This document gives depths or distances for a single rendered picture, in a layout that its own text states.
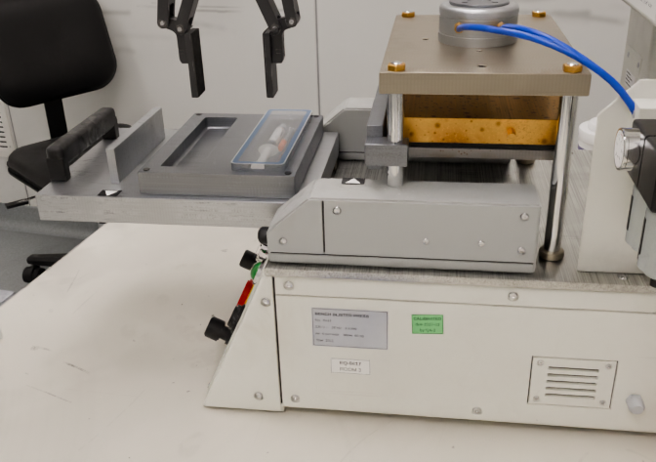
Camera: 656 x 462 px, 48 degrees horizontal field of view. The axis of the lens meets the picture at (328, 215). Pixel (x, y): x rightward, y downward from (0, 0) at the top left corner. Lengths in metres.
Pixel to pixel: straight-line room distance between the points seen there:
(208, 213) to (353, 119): 0.26
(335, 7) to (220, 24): 0.39
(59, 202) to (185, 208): 0.14
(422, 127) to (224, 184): 0.21
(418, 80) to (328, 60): 1.70
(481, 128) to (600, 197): 0.12
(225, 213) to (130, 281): 0.35
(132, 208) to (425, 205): 0.31
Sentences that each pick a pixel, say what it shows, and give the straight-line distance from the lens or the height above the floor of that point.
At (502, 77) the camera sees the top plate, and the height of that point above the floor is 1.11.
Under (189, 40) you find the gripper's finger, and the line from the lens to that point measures 0.82.
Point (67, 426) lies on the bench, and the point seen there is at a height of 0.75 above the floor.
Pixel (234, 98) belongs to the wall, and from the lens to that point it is 2.51.
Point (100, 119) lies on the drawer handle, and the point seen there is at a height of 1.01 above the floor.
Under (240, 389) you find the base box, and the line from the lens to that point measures 0.81.
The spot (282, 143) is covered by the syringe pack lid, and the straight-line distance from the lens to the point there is 0.81.
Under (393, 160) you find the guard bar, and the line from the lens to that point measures 0.69.
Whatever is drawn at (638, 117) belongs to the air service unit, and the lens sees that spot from 0.65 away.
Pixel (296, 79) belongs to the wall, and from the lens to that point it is 2.41.
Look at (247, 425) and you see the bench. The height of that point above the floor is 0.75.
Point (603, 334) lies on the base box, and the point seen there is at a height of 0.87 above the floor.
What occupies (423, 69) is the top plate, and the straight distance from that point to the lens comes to 0.67.
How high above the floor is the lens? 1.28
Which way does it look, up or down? 25 degrees down
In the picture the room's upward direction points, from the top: 2 degrees counter-clockwise
